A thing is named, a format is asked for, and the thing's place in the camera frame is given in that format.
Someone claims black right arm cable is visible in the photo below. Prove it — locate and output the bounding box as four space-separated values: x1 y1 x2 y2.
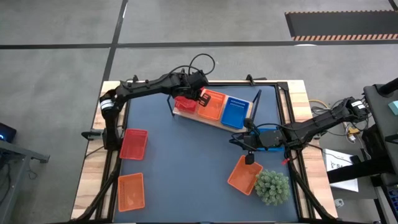
229 123 292 153

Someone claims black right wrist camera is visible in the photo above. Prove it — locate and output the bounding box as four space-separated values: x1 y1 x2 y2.
247 132 261 149

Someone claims black hazard striped floor mat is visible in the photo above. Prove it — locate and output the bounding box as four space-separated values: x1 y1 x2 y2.
285 10 398 42

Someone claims grey side desk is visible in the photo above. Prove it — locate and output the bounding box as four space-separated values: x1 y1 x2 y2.
0 139 50 223

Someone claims yellow cable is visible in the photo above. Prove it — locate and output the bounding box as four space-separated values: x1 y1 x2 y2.
308 99 330 110

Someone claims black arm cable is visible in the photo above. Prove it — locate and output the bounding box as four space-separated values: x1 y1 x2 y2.
167 53 216 78
229 123 292 153

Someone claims black cart bar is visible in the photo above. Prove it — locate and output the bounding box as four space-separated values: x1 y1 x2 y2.
326 155 398 184

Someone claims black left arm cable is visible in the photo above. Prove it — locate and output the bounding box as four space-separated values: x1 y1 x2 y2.
167 53 216 78

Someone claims green artificial plant in pot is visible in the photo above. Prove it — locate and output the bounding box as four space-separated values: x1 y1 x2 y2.
254 169 292 207

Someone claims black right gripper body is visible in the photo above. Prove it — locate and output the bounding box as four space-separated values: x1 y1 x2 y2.
257 129 284 149

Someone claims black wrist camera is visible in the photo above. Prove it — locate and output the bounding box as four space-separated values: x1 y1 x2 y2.
247 132 261 149
186 70 210 88

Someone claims orange plastic basket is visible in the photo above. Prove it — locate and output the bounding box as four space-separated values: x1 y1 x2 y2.
197 89 226 122
117 172 146 213
227 154 264 196

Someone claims red plastic basket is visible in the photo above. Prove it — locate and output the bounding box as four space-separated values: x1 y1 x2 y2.
174 95 200 114
119 128 149 161

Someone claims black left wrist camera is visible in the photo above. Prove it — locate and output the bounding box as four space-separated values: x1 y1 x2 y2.
186 70 210 88

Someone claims grey cart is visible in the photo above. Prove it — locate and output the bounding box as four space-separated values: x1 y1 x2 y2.
363 77 398 175

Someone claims black screen device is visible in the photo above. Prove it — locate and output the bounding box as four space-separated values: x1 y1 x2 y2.
0 122 17 144

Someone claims blue-grey table mat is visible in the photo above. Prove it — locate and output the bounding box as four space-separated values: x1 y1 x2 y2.
113 84 300 223

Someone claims black frame wooden shelf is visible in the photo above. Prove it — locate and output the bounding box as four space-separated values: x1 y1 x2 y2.
166 88 262 134

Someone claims black clamp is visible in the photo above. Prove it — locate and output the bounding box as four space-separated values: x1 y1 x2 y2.
81 129 105 141

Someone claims white paper sheet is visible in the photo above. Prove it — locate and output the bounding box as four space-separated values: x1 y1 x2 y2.
322 148 360 193

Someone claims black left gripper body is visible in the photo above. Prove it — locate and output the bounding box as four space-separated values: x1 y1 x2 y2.
177 81 206 98

